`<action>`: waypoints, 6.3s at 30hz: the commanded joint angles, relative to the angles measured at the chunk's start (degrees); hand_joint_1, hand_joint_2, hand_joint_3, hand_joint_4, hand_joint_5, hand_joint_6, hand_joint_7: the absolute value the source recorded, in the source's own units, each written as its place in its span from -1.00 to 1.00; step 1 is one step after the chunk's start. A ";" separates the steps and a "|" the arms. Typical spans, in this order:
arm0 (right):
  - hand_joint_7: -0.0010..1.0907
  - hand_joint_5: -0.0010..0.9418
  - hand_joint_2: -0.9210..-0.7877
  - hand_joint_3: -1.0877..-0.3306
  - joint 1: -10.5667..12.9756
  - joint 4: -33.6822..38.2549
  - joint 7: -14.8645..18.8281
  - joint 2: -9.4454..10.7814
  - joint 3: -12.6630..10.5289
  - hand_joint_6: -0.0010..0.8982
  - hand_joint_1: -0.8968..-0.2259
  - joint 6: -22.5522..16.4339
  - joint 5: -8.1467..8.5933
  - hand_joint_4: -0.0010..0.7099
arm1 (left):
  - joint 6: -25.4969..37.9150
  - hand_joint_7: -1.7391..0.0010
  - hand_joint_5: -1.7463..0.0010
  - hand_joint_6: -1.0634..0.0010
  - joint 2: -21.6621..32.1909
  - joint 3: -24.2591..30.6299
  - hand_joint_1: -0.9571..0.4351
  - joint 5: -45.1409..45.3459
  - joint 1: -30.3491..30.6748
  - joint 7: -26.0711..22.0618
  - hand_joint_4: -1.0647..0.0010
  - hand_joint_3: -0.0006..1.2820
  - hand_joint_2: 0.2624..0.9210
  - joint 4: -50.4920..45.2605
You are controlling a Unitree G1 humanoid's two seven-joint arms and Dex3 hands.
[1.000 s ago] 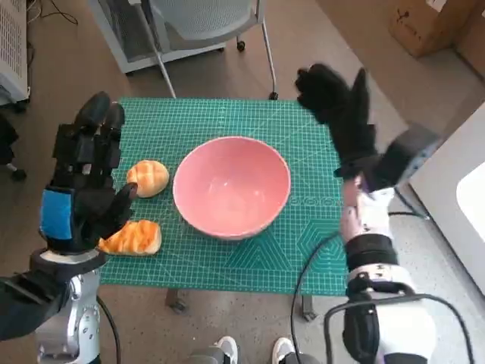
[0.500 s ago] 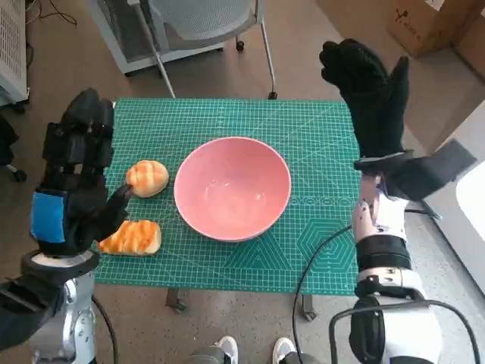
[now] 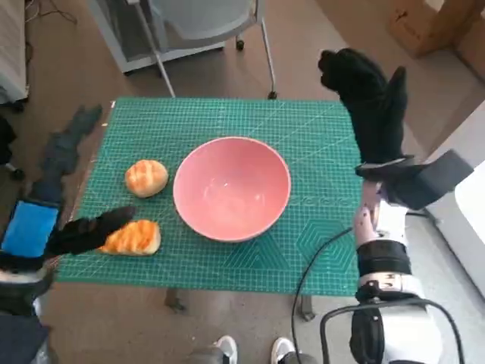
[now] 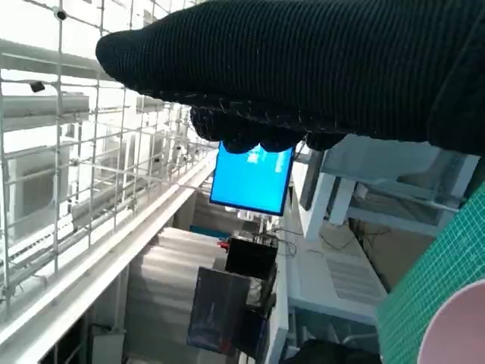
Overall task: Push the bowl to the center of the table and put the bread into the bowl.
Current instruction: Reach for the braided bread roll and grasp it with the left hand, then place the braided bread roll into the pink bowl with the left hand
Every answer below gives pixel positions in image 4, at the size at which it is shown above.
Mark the black monitor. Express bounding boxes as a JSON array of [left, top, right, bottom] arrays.
[[225, 237, 280, 274]]

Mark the small dark monitor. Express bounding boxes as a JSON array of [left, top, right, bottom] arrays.
[[234, 306, 270, 359]]

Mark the white perforated cabinet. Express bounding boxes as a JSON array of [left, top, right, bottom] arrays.
[[286, 227, 388, 323]]

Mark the green cutting mat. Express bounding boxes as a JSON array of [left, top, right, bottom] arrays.
[[374, 185, 485, 364]]

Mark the thin black floor cable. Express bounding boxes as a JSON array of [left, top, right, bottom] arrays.
[[320, 218, 387, 253]]

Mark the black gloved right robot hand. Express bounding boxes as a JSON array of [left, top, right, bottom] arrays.
[[95, 0, 485, 157]]

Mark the pink bowl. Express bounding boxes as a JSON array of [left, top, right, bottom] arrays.
[[416, 279, 485, 364]]

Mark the white shelf unit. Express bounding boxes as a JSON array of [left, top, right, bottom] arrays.
[[33, 303, 128, 364]]

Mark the dark monitor with graph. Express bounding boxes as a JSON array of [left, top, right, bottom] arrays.
[[187, 266, 253, 348]]

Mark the grey corrugated panel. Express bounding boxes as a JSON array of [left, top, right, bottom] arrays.
[[127, 226, 230, 357]]

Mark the monitor with blue screen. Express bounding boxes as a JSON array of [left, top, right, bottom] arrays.
[[209, 142, 296, 217]]

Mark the white frame cabinet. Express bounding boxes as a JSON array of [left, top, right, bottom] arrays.
[[302, 134, 480, 243]]

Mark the white wire window grille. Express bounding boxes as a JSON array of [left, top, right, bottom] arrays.
[[0, 0, 221, 304]]

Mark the white air conditioner unit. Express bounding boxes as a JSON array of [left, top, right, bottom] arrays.
[[7, 146, 73, 232]]

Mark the black office chair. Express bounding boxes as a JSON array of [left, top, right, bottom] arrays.
[[283, 338, 382, 364]]

